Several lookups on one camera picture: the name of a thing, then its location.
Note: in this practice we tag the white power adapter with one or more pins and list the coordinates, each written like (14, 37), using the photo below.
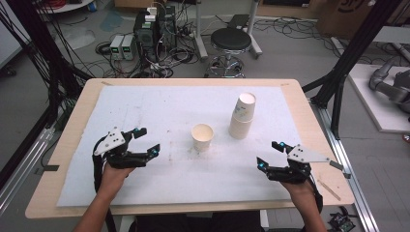
(151, 13)

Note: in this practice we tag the black frame post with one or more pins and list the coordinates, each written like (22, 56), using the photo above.
(42, 48)
(353, 51)

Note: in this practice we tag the white paper cup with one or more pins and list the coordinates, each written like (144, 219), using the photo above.
(202, 144)

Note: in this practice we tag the dark tape strip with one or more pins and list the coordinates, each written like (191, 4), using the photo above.
(51, 168)

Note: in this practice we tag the grey metal bracket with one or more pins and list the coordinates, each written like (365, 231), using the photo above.
(340, 167)

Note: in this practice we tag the grey bench power supply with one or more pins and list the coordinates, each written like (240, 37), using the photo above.
(128, 47)
(116, 47)

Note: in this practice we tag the white stand leg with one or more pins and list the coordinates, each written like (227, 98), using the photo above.
(199, 32)
(253, 32)

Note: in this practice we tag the white round table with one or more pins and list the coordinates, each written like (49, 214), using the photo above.
(64, 6)

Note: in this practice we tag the person's dark clothing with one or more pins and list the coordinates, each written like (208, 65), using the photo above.
(196, 224)

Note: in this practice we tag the aluminium rail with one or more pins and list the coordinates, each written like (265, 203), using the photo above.
(346, 193)
(22, 170)

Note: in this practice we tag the person's right hand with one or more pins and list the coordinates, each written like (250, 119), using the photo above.
(299, 191)

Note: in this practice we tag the green circuit board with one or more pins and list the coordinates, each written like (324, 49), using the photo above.
(341, 223)

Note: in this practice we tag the black flat pad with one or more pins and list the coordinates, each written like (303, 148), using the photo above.
(238, 21)

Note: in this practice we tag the black computer tower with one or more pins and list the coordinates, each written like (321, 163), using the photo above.
(154, 35)

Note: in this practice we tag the white floor board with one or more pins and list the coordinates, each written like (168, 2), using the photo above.
(375, 106)

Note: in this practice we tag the cardboard box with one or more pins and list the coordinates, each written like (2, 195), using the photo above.
(343, 16)

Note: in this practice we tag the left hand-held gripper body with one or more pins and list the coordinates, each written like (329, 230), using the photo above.
(124, 158)

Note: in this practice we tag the person's left hand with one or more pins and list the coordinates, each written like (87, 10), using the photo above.
(114, 180)

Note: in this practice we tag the black round stool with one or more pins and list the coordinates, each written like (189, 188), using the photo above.
(230, 38)

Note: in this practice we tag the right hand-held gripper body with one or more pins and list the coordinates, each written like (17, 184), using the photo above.
(298, 170)

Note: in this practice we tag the stack of white paper cups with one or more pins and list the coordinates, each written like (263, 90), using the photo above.
(240, 129)

